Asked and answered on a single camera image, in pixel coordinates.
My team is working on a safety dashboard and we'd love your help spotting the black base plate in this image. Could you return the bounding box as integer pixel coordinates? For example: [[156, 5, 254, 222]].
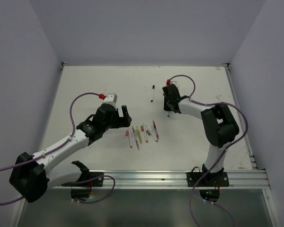
[[70, 172, 104, 187], [186, 172, 230, 187]]

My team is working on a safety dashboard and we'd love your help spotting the black capped white pen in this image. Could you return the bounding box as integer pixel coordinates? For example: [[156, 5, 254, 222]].
[[151, 85, 155, 102]]

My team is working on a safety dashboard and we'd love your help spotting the grey capped white pen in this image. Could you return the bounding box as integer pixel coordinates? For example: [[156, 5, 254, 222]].
[[150, 130, 158, 142]]

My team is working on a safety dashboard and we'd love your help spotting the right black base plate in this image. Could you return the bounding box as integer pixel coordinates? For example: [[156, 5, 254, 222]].
[[186, 172, 230, 187]]

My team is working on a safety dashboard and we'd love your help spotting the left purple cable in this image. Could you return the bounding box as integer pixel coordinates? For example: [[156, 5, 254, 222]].
[[0, 92, 115, 206]]

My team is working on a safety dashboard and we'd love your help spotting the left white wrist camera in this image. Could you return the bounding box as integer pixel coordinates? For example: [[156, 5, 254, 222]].
[[98, 93, 118, 105]]

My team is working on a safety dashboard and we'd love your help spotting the dark purple pen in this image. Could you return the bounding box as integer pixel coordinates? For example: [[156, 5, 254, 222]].
[[132, 126, 140, 151]]

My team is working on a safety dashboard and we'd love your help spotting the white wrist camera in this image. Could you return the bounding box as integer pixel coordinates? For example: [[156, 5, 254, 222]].
[[98, 93, 118, 105], [166, 79, 179, 89]]

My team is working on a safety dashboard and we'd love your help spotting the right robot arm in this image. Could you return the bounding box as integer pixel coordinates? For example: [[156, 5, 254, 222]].
[[162, 84, 239, 186]]

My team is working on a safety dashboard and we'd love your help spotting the pink capped white pen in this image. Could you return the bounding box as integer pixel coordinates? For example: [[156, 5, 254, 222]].
[[128, 128, 133, 148]]

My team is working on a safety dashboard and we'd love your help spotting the aluminium mounting rail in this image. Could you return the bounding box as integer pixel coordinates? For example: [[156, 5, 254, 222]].
[[54, 169, 270, 190]]

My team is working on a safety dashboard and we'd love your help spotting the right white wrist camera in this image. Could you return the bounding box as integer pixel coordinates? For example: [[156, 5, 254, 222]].
[[166, 79, 179, 89]]

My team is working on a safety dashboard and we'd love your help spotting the yellow pen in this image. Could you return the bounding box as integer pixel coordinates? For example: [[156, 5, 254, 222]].
[[136, 126, 142, 144]]

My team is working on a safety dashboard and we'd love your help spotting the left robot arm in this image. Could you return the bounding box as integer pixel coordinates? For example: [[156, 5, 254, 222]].
[[9, 104, 132, 203]]

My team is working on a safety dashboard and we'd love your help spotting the brown capped white pen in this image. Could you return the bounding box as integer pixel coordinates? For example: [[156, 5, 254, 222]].
[[143, 124, 149, 143]]

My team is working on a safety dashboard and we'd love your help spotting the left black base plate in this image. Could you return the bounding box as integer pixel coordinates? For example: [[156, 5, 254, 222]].
[[70, 172, 104, 187]]

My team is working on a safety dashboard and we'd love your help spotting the magenta pen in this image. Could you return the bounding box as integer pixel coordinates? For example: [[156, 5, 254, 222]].
[[152, 120, 159, 140]]

